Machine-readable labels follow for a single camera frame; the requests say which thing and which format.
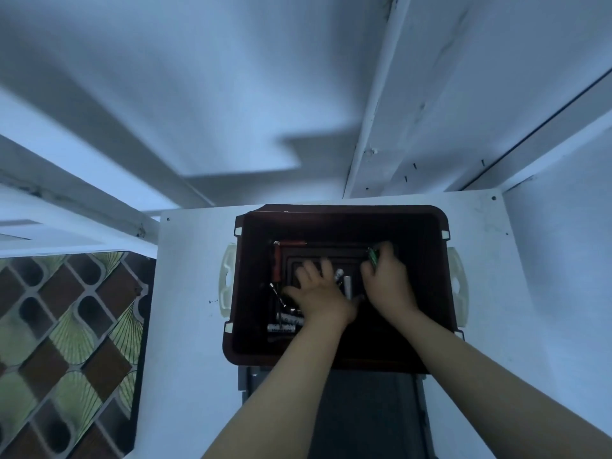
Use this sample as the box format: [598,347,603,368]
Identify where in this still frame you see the person's right forearm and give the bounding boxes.
[387,310,612,459]

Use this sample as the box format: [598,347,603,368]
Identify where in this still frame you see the person's left hand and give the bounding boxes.
[284,259,360,331]

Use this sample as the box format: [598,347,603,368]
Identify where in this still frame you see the dark brown storage box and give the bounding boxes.
[218,204,470,374]

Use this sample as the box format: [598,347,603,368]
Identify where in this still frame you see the pile of batteries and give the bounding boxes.
[266,280,309,342]

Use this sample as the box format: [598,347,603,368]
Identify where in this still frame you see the person's left forearm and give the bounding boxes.
[203,320,350,459]

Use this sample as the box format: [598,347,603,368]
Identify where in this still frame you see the person's right hand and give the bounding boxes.
[360,242,422,326]

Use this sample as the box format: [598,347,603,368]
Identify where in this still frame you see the grey storage box lid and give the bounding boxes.
[239,366,434,459]

